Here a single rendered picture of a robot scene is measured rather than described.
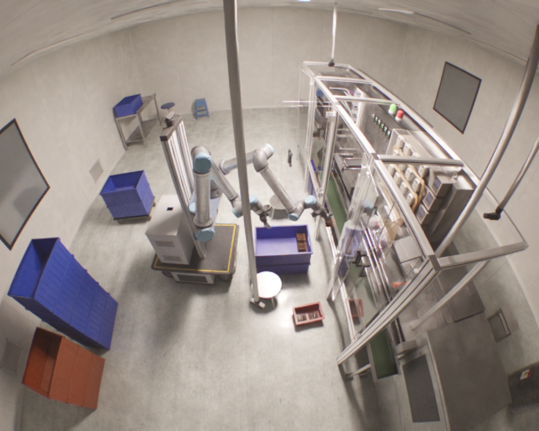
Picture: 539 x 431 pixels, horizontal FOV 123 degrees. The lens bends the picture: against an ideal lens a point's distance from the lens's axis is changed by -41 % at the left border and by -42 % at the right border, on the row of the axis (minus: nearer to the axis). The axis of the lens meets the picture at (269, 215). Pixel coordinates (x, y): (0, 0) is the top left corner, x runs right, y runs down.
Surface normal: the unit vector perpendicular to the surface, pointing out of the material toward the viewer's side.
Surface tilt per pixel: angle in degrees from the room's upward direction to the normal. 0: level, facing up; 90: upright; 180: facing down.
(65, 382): 90
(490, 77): 90
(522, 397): 90
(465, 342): 0
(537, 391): 90
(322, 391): 0
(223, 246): 0
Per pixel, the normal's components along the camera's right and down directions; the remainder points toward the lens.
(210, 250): -0.01, -0.70
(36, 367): 1.00, -0.02
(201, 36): 0.05, 0.72
